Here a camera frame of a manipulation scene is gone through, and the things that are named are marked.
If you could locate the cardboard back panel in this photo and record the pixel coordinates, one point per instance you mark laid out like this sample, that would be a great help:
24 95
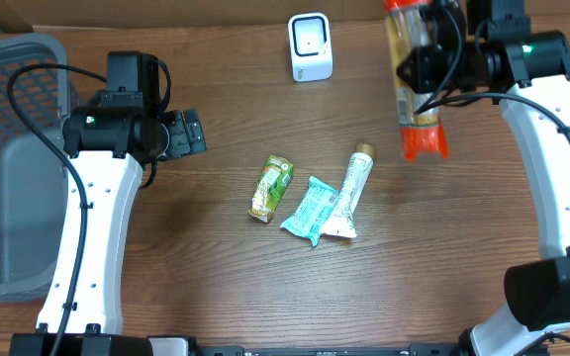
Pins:
18 16

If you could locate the white tube gold cap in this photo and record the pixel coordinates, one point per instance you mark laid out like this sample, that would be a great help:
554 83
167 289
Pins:
341 222

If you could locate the orange spaghetti packet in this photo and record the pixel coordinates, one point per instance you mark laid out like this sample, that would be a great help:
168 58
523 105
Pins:
419 134

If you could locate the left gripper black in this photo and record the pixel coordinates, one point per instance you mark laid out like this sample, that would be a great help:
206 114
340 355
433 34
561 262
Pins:
186 142

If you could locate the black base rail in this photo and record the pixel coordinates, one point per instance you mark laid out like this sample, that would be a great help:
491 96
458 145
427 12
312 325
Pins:
344 351

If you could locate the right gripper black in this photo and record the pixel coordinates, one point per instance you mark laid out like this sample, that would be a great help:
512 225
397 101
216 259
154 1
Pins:
422 62

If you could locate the green tea carton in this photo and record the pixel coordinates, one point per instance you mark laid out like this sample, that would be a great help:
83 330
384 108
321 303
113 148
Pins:
275 178

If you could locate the grey plastic shopping basket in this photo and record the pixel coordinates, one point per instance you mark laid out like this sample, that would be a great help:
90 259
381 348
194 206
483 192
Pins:
32 180

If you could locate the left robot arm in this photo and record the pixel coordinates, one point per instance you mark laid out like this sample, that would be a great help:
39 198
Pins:
107 145

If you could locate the white barcode scanner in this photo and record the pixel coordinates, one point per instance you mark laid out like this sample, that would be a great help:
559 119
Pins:
311 48

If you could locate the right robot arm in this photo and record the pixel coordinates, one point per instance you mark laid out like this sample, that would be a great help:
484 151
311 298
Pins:
527 75

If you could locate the teal snack packet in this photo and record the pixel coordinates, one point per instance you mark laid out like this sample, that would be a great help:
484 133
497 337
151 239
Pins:
313 211

